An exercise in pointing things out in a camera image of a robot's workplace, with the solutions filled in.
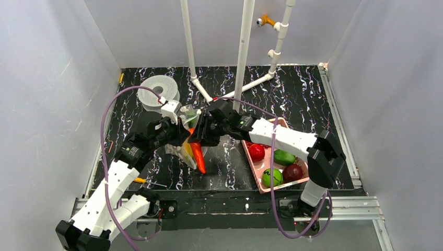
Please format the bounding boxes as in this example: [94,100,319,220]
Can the orange toy carrot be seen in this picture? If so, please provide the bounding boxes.
[188,139,206,174]

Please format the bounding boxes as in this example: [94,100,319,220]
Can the yellow toy banana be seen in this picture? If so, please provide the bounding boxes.
[182,142,196,169]

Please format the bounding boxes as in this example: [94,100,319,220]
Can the clear dotted zip bag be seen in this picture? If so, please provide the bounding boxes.
[165,105,206,174]

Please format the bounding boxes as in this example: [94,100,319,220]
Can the pink plastic basket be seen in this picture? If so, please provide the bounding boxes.
[241,118,316,193]

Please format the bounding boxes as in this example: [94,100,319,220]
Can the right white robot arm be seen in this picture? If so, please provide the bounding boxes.
[189,99,346,207]

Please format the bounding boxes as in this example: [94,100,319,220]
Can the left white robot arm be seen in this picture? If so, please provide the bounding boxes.
[55,112,190,250]

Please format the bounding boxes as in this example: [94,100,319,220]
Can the white filament spool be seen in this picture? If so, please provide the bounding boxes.
[137,75,180,113]

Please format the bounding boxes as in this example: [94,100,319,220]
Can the red toy apple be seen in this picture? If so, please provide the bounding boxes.
[248,144,265,162]

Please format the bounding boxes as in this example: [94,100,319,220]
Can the green toy mango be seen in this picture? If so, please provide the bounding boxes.
[273,150,297,166]

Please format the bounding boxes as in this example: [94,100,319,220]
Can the green striped toy watermelon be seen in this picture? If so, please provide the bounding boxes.
[261,168,284,188]

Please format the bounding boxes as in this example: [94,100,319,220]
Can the dark red toy fruit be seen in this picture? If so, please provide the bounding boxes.
[282,164,304,183]

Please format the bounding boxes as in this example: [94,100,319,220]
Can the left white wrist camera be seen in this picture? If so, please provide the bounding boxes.
[160,99,182,124]

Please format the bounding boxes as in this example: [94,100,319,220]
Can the yellow handled screwdriver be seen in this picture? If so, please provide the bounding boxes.
[134,177,168,188]

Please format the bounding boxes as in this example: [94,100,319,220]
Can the orange wall hook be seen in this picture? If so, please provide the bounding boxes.
[256,14,276,27]

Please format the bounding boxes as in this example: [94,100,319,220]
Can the white pvc pipe frame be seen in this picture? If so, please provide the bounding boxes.
[180,0,296,104]

